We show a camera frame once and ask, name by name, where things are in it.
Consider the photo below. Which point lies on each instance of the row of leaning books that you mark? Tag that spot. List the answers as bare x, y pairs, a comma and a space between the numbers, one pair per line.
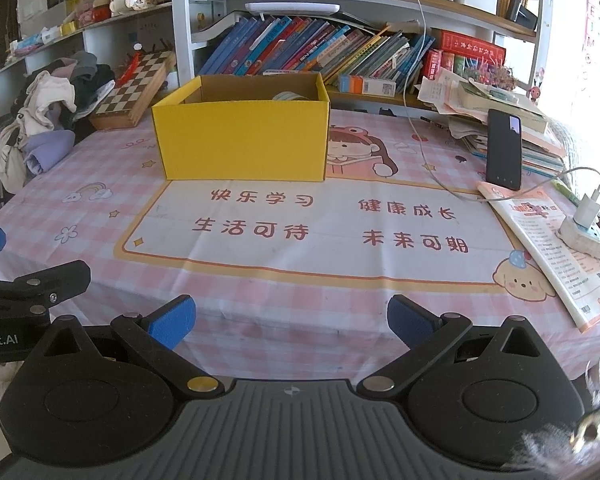
280, 50

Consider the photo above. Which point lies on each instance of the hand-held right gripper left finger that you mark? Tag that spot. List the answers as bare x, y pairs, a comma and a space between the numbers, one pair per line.
172, 322

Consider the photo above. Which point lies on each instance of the pink and white booklet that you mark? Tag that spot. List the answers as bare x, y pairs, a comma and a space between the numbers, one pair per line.
545, 240

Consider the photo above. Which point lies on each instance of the pile of clothes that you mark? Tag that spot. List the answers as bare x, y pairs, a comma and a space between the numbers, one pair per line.
45, 105

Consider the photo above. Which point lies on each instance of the grey fluffy cloth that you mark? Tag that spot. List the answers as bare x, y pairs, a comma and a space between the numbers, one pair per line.
555, 440

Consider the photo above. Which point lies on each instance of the pink checked printed tablecloth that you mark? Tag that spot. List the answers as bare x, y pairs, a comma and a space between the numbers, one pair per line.
300, 270

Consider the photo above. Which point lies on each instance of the wooden chess board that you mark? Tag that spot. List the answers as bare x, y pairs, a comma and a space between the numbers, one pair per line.
135, 87

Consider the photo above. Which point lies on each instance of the white power strip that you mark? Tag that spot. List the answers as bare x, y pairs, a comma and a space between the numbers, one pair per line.
587, 240

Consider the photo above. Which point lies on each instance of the black box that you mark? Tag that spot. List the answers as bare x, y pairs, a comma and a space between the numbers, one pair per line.
522, 15

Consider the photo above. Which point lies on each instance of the orange and white carton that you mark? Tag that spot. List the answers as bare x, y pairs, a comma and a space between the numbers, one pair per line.
367, 85

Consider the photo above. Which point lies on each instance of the stack of papers and books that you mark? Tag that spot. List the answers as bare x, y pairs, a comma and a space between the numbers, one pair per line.
540, 125

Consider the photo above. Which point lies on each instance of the yellow cardboard box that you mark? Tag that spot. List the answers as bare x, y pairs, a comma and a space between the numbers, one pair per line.
240, 140

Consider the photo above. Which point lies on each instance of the white bar lamp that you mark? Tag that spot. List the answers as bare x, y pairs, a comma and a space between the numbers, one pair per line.
290, 8

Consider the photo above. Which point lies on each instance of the dried flower bunch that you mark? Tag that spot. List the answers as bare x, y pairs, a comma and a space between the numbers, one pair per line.
485, 75

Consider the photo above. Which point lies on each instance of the white bookshelf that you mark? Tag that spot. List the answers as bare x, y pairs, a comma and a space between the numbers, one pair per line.
180, 35

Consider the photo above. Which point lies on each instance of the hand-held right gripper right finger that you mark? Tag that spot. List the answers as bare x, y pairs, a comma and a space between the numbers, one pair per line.
405, 317

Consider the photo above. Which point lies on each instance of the white curved side shelf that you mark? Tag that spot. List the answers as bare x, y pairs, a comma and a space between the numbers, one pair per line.
105, 35

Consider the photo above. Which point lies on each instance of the white plugged-in charger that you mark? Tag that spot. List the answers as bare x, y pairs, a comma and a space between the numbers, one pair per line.
586, 210

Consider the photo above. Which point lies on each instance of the black smartphone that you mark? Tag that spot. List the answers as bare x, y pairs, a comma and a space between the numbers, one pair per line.
504, 155

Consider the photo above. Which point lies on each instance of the white tape roll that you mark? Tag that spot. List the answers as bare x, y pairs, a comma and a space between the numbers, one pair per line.
290, 96

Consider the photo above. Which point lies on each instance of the red book box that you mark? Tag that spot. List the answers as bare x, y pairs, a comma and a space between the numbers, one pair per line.
472, 47

